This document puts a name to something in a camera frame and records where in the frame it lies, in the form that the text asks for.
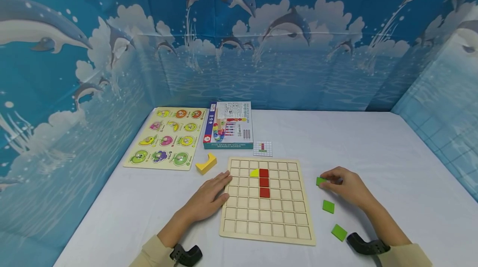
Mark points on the wooden fruit puzzle board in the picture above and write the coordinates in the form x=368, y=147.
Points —
x=166, y=128

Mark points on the red square tile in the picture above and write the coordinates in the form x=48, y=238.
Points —
x=264, y=182
x=264, y=173
x=264, y=192

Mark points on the yellow quarter-circle tile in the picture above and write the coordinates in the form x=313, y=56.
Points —
x=255, y=173

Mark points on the green square tile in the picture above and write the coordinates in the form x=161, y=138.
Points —
x=328, y=206
x=319, y=181
x=339, y=232

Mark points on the yellow notched wooden block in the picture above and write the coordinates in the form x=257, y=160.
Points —
x=204, y=166

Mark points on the blue toy box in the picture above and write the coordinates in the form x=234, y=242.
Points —
x=228, y=128

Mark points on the person's right hand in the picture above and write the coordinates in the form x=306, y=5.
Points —
x=351, y=186

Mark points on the wooden grid board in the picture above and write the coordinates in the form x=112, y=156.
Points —
x=276, y=217

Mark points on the set of fruit puzzle pieces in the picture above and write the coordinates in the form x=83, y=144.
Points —
x=166, y=141

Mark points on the white grid pattern card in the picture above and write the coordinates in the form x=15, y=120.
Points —
x=263, y=149

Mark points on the person's left forearm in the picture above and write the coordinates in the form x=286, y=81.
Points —
x=170, y=236

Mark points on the person's right forearm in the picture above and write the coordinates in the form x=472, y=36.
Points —
x=388, y=234

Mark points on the person's left hand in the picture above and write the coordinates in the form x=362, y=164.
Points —
x=207, y=198

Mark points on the black wrist band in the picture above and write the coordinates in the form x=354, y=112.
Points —
x=188, y=255
x=366, y=245

